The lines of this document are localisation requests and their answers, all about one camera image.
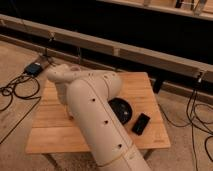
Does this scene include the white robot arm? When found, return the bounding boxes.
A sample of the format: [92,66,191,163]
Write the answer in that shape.
[47,64,151,171]

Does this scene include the black bowl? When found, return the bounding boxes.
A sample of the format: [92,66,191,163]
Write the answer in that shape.
[109,98,132,125]

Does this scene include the black phone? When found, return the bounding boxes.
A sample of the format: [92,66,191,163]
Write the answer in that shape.
[132,113,150,135]

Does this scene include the wooden shelf top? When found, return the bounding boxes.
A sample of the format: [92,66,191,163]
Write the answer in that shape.
[98,0,213,21]

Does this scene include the black floor cables left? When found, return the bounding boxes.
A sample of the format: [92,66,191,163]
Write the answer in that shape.
[0,56,59,145]

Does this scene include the black floor cables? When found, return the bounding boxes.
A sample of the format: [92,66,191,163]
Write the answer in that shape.
[159,71,213,171]
[0,56,59,145]

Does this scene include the black floor cables right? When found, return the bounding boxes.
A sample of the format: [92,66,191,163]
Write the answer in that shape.
[159,71,213,171]

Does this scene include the wooden beam rail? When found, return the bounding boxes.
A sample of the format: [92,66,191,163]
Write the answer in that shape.
[0,14,213,83]

